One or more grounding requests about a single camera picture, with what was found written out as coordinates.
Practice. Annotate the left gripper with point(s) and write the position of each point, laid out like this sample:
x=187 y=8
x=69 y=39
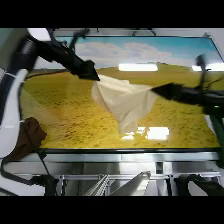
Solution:
x=88 y=70

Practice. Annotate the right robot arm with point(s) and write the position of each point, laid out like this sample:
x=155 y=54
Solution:
x=200 y=96

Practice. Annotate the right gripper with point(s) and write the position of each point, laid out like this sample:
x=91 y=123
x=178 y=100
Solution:
x=170 y=91

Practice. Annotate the silver frame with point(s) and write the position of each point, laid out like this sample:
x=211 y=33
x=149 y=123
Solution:
x=133 y=158

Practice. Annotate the brown garment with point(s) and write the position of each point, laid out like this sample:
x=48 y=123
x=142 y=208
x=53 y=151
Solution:
x=28 y=136

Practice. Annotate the cream T-shirt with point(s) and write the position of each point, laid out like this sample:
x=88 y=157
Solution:
x=125 y=100

